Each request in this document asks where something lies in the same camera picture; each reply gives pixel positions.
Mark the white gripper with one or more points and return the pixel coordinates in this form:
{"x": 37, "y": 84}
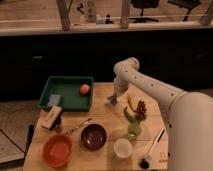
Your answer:
{"x": 120, "y": 86}

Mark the grey blue towel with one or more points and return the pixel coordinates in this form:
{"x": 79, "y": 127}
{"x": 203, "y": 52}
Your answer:
{"x": 113, "y": 99}

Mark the purple bowl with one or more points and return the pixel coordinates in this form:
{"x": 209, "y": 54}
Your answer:
{"x": 93, "y": 137}

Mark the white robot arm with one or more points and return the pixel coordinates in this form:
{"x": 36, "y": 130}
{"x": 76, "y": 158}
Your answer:
{"x": 190, "y": 133}

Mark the orange bowl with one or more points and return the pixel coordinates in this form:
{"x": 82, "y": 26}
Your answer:
{"x": 57, "y": 150}

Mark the yellow banana toy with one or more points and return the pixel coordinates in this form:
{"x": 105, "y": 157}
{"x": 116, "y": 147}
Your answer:
{"x": 131, "y": 102}

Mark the red grape bunch toy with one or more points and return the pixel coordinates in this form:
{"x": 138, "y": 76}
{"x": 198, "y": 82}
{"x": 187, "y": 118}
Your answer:
{"x": 140, "y": 111}

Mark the green pepper toy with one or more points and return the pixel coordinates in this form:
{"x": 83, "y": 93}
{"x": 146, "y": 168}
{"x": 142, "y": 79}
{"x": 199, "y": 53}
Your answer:
{"x": 128, "y": 116}

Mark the orange ball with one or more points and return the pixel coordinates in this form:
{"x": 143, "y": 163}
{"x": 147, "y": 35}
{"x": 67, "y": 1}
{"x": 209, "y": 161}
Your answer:
{"x": 84, "y": 89}

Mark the green plastic tray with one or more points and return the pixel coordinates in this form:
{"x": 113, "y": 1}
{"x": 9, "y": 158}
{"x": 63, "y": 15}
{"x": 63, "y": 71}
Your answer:
{"x": 68, "y": 88}

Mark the metal spoon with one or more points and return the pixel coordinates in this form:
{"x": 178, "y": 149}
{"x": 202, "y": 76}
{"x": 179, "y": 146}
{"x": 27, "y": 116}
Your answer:
{"x": 69, "y": 132}

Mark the white cup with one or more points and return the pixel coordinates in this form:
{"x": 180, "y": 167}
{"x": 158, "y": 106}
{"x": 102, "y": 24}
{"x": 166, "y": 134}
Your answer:
{"x": 122, "y": 148}

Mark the blue sponge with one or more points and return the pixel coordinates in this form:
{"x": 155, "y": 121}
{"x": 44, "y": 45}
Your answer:
{"x": 54, "y": 100}

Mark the wooden block brush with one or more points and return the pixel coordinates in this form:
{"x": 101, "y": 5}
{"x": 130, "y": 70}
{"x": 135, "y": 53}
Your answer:
{"x": 51, "y": 117}

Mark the black white dish brush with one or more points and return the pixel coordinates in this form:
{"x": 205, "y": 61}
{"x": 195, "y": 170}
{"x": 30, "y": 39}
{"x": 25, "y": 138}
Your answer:
{"x": 145, "y": 161}

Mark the black office chair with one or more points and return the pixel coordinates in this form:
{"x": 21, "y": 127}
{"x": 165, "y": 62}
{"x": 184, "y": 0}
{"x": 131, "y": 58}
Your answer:
{"x": 142, "y": 5}

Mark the wooden post middle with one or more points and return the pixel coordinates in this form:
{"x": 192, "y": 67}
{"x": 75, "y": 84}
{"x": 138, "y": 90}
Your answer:
{"x": 125, "y": 11}

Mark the wooden post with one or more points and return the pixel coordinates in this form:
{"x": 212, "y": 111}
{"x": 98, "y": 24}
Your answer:
{"x": 64, "y": 10}
{"x": 125, "y": 11}

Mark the wooden post left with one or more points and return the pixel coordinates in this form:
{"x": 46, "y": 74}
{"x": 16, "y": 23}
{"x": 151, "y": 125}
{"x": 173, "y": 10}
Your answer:
{"x": 64, "y": 10}

